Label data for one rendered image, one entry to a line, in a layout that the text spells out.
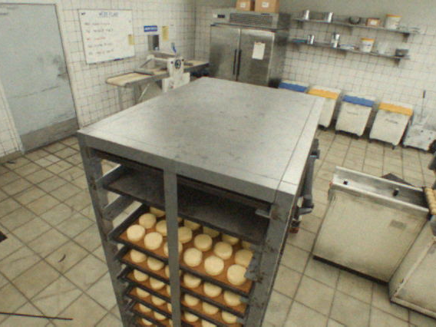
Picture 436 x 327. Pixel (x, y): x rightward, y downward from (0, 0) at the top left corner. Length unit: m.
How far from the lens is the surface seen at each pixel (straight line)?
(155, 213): 0.86
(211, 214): 0.61
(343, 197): 2.40
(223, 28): 5.97
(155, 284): 0.91
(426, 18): 6.15
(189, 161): 0.50
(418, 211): 2.48
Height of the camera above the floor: 2.07
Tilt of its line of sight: 31 degrees down
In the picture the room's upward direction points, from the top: 4 degrees clockwise
